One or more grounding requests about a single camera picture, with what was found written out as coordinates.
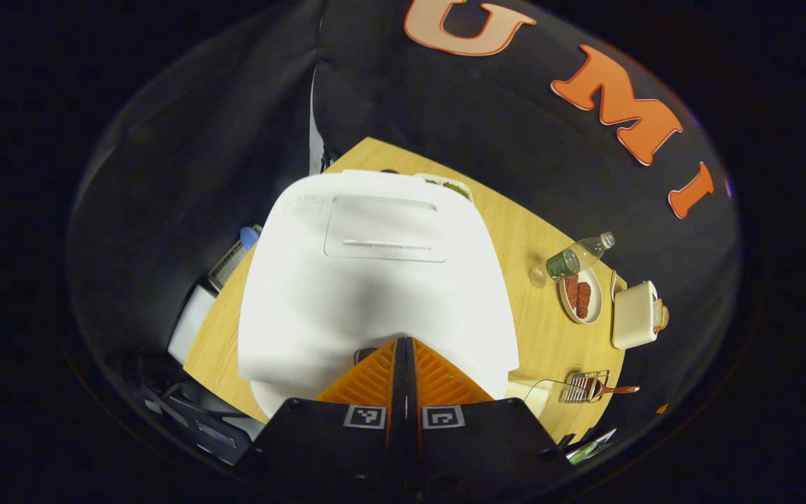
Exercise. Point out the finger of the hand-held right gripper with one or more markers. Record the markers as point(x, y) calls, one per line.
point(662, 408)

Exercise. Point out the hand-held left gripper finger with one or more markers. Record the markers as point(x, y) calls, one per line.
point(411, 385)
point(401, 385)

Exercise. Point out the white rice cooker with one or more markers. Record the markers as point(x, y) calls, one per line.
point(375, 294)

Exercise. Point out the white green packet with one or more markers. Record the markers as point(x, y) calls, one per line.
point(592, 446)

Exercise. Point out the toasted bread slice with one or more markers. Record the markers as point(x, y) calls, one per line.
point(665, 316)
point(658, 315)

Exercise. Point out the white toaster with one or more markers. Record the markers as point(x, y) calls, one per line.
point(632, 315)

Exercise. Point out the red meat piece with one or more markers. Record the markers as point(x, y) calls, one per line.
point(583, 301)
point(571, 290)

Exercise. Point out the white round plate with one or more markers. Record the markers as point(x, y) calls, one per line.
point(595, 288)

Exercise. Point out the clear bottle with green label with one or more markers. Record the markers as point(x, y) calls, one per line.
point(574, 259)

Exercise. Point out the white divided bean tray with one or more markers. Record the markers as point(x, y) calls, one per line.
point(455, 187)

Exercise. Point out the dark equipment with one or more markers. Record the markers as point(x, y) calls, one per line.
point(196, 413)

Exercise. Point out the grey ridged device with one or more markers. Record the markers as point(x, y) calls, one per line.
point(229, 262)

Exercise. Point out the blue round cap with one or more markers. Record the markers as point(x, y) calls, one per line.
point(250, 238)

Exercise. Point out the white box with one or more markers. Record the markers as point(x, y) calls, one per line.
point(192, 322)

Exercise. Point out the black backdrop cloth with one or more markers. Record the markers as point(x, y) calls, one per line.
point(515, 161)

